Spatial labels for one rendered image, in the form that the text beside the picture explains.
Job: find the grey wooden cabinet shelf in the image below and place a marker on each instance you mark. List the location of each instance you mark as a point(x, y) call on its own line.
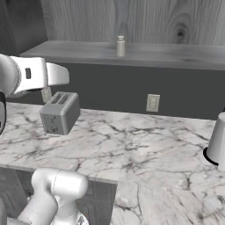
point(129, 54)

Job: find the beige shaker bottle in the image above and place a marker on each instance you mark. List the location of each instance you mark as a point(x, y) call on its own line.
point(120, 47)

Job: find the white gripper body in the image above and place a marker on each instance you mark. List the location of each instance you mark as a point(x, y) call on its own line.
point(58, 75)

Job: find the grey toaster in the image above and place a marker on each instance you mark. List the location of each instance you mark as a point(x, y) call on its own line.
point(60, 112)

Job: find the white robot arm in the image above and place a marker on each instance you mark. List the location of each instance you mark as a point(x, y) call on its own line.
point(44, 193)

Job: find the beige wall outlet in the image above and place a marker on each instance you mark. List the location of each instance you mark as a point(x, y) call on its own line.
point(153, 103)
point(46, 94)

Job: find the grey base cabinet door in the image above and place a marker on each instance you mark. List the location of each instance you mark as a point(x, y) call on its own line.
point(93, 202)

